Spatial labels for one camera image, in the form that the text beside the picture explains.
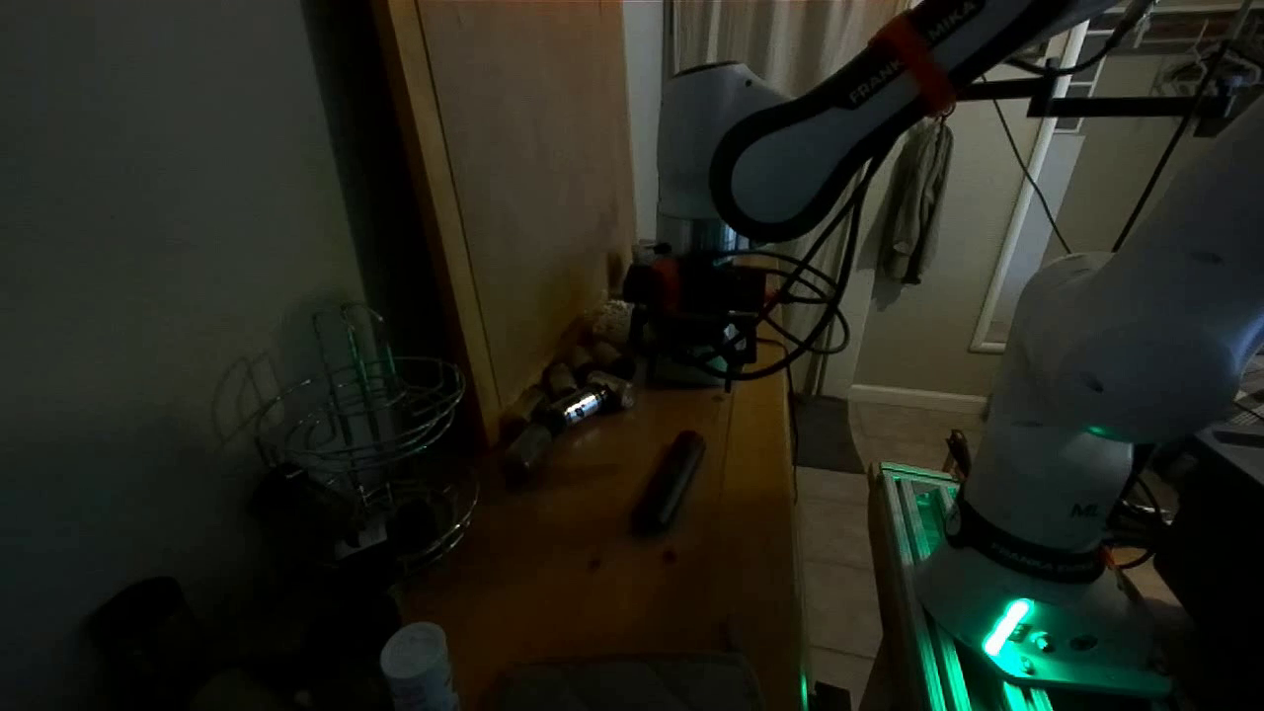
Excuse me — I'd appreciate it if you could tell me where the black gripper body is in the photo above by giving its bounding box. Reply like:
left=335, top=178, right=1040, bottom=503
left=620, top=248, right=769, bottom=364

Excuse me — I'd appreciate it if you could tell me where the black remote control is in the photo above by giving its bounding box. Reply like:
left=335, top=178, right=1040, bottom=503
left=630, top=426, right=711, bottom=536

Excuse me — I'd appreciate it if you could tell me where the small dark jars cluster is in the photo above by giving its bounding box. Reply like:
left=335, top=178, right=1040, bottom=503
left=501, top=372, right=640, bottom=487

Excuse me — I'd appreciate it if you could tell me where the hanging grey cloth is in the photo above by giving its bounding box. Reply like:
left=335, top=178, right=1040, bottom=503
left=876, top=113, right=959, bottom=287

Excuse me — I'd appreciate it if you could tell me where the beige curtain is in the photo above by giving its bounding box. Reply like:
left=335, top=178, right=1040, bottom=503
left=669, top=0, right=915, bottom=103

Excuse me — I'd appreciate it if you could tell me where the white cup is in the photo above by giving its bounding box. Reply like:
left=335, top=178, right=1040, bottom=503
left=379, top=622, right=461, bottom=711

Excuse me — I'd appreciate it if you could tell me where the black metal bar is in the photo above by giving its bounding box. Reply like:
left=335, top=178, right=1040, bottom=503
left=955, top=66, right=1264, bottom=129

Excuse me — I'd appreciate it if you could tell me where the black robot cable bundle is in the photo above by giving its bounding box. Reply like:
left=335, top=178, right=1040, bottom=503
left=732, top=153, right=884, bottom=386

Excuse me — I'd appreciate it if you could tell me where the plywood board with frame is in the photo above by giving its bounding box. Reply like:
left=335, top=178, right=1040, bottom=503
left=370, top=0, right=645, bottom=445

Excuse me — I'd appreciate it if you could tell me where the metal wire basket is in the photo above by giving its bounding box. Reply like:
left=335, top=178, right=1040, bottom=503
left=212, top=295, right=482, bottom=573

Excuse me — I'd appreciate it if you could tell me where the orange strap on arm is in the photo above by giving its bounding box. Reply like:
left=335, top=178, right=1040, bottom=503
left=868, top=17, right=959, bottom=119

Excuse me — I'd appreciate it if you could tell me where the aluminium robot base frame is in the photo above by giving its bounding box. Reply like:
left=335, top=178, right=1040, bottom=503
left=865, top=457, right=1196, bottom=711

